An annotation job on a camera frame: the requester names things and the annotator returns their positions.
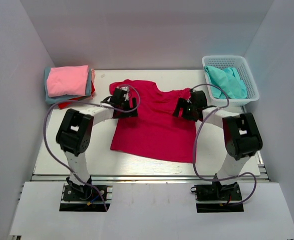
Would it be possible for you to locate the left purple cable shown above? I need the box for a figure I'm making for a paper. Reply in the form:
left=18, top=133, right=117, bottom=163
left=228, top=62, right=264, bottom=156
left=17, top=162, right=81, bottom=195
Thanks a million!
left=43, top=84, right=141, bottom=212

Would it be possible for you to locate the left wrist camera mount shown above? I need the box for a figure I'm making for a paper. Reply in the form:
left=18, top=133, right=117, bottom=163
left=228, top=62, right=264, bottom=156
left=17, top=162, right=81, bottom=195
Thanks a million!
left=117, top=85, right=132, bottom=100

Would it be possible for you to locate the grey-blue folded t shirt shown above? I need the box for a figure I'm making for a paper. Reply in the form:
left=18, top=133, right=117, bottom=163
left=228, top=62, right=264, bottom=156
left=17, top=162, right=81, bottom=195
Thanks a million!
left=44, top=67, right=92, bottom=105

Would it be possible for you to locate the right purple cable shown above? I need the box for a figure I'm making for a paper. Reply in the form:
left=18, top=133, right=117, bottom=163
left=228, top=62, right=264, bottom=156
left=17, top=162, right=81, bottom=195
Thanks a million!
left=191, top=83, right=257, bottom=207

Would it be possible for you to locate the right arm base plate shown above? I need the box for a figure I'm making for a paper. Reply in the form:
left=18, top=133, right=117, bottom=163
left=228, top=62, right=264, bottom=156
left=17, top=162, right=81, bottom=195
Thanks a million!
left=190, top=182, right=244, bottom=213

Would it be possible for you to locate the aluminium table edge rail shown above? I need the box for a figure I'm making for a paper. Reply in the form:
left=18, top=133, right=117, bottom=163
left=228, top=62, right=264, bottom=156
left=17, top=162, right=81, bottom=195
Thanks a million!
left=30, top=173, right=270, bottom=185

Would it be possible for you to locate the purple cable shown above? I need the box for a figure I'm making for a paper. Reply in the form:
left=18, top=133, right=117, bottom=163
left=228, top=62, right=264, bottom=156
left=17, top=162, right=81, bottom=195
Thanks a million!
left=191, top=83, right=257, bottom=207
left=43, top=84, right=141, bottom=212

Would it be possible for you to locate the crimson red t shirt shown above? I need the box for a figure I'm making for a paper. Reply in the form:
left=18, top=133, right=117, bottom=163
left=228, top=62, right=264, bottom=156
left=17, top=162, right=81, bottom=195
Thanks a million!
left=109, top=79, right=196, bottom=164

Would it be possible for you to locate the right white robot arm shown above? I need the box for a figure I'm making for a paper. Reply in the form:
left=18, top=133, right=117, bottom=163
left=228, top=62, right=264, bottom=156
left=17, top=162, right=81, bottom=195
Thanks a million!
left=173, top=90, right=263, bottom=200

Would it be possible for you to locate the teal crumpled t shirt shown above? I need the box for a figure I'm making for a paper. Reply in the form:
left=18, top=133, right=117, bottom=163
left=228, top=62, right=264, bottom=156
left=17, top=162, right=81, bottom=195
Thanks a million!
left=204, top=65, right=248, bottom=99

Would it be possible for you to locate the peach folded t shirt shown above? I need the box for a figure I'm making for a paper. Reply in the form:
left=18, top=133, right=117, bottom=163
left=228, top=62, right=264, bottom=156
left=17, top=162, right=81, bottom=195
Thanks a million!
left=91, top=68, right=95, bottom=82

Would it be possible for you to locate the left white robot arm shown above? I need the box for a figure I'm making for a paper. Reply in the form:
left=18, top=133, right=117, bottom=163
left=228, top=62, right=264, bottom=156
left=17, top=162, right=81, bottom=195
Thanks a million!
left=56, top=84, right=141, bottom=200

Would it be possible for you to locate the white plastic basket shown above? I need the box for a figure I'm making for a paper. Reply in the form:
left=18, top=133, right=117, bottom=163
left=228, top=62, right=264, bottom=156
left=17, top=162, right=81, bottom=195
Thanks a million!
left=202, top=55, right=259, bottom=107

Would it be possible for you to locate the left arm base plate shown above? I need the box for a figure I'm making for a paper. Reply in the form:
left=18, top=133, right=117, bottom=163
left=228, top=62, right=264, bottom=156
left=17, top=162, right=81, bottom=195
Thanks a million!
left=59, top=177, right=112, bottom=213

